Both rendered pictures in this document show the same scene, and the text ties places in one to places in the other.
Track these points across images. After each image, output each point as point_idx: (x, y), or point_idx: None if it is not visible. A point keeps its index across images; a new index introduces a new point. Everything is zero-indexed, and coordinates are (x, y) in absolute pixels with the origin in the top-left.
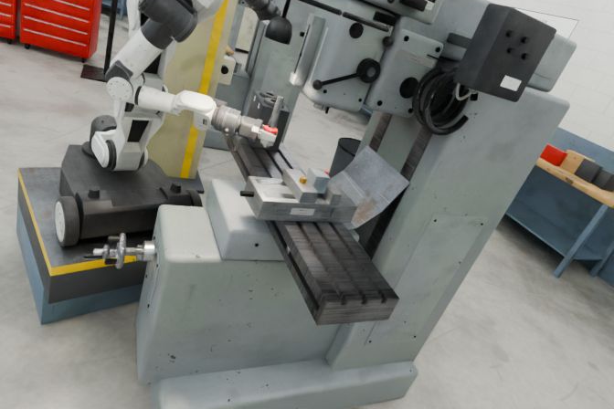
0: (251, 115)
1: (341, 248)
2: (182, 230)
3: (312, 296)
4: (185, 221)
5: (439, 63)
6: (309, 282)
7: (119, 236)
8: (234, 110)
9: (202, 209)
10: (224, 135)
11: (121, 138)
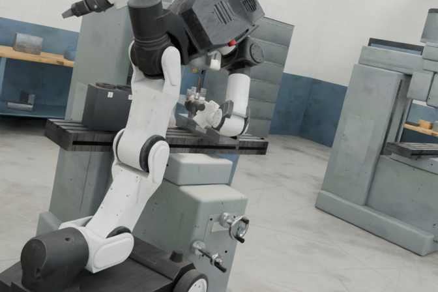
0: (113, 110)
1: None
2: (219, 192)
3: (260, 148)
4: (208, 191)
5: None
6: (256, 145)
7: (243, 217)
8: (204, 100)
9: (185, 186)
10: (88, 148)
11: (137, 207)
